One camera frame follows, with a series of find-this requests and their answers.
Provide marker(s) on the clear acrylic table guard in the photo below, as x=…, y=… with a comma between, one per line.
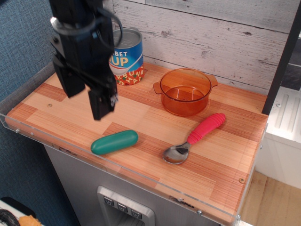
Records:
x=213, y=179

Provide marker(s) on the orange plush item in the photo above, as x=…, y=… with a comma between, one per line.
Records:
x=29, y=221

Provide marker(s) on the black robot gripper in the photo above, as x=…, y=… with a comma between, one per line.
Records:
x=82, y=59

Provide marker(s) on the alphabet soup toy can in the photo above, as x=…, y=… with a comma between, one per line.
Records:
x=126, y=62

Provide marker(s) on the silver dispenser button panel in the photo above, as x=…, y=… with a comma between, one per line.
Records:
x=119, y=210

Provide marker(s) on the dark grey right post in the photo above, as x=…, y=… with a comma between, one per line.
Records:
x=284, y=60

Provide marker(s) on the orange transparent plastic pot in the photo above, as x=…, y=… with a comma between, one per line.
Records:
x=184, y=91

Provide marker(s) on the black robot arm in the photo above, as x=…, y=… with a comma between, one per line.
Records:
x=77, y=12

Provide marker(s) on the green toy pickle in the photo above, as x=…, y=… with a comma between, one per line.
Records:
x=114, y=142

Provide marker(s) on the pink handled metal spoon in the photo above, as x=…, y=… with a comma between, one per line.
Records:
x=177, y=154

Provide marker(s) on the white toy sink unit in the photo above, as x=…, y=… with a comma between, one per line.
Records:
x=279, y=156

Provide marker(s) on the grey toy fridge cabinet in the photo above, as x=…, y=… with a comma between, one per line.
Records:
x=81, y=179

